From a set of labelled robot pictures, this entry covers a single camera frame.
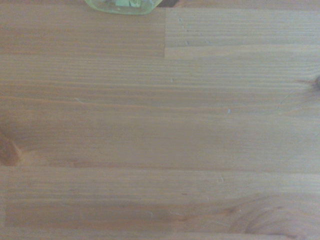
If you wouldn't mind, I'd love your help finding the green sanitizer bottle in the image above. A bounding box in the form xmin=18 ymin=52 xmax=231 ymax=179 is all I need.
xmin=84 ymin=0 xmax=162 ymax=16

